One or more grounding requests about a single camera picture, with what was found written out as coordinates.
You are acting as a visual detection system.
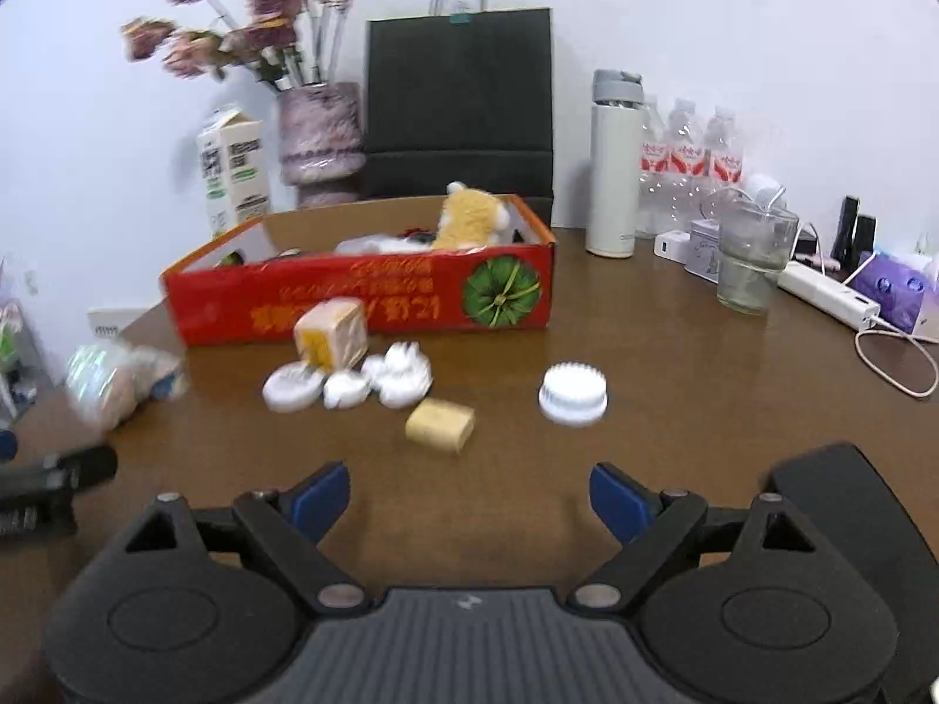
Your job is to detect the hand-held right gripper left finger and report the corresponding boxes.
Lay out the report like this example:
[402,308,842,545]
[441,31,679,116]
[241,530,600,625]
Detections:
[121,461,373,618]

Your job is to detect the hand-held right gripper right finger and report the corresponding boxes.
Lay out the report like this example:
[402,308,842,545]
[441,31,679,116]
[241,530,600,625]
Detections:
[567,461,819,615]

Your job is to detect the red cardboard box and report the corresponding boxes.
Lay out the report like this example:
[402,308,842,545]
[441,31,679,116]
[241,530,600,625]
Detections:
[160,194,557,347]

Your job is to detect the white and yellow plush toy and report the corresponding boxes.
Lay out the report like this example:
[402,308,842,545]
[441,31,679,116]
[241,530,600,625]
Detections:
[431,182,512,251]

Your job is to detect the wooden desktop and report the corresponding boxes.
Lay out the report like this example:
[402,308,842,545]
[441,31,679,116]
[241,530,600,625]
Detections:
[0,224,939,704]

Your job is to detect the metal shelf rack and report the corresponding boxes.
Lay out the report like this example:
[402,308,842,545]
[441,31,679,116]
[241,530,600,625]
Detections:
[0,256,52,427]

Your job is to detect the iridescent plastic bag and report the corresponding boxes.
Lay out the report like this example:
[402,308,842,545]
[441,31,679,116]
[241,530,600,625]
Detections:
[65,341,188,430]

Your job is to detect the large white ribbed cap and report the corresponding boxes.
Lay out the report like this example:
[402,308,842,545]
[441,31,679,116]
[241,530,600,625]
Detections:
[538,361,609,427]

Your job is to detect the small yellow block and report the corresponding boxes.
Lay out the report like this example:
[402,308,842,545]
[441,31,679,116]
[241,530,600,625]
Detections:
[405,397,475,453]

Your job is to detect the small cream cube box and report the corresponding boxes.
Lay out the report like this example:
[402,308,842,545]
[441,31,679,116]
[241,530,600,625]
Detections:
[293,297,370,371]

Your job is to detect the black curved object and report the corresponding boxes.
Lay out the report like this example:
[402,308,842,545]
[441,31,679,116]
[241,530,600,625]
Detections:
[766,442,939,704]

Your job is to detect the white charger block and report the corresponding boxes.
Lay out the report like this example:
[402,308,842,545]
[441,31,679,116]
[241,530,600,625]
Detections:
[653,229,694,265]

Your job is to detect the small pale tin box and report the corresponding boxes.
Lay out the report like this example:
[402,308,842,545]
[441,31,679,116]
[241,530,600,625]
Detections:
[685,218,724,283]

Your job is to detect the clear drinking glass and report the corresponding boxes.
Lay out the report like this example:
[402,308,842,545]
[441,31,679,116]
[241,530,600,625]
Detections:
[717,199,799,316]

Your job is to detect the white power strip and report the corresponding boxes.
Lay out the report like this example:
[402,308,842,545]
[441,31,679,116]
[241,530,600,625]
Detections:
[778,260,881,331]

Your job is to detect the white thermos bottle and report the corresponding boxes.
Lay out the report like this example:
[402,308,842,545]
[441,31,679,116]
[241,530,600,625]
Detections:
[587,69,647,259]

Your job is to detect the white milk carton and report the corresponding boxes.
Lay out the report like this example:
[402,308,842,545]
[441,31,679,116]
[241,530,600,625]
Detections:
[197,106,274,239]

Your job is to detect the clear water bottle red label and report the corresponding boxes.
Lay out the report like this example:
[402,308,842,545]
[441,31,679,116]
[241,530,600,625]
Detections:
[638,95,670,237]
[704,106,744,199]
[664,97,707,236]

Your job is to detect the white round device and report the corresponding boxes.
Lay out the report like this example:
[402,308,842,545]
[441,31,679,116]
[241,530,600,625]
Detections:
[741,174,788,210]

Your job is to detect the purple tissue pack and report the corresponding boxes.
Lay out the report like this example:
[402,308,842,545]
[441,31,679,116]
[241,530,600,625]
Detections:
[854,251,939,334]

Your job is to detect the tall black bottle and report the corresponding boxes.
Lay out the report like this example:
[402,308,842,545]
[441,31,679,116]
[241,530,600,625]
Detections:
[832,195,861,269]

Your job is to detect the purple textured vase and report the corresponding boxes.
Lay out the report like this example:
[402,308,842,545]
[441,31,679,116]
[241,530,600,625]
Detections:
[277,82,366,208]

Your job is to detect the short black bottle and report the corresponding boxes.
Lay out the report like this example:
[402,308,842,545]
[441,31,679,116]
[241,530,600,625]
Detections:
[851,214,877,269]

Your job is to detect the black paper bag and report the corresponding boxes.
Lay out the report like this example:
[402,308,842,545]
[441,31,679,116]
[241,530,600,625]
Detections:
[364,0,555,225]

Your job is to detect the dried pink flowers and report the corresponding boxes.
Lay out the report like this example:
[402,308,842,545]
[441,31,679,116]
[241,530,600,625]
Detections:
[121,0,364,89]

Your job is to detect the white charging cable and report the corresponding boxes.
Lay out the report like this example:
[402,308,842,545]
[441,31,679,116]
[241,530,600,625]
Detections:
[854,323,939,398]

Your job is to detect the white looped cable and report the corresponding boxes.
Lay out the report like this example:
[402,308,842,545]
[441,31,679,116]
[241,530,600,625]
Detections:
[697,185,802,225]

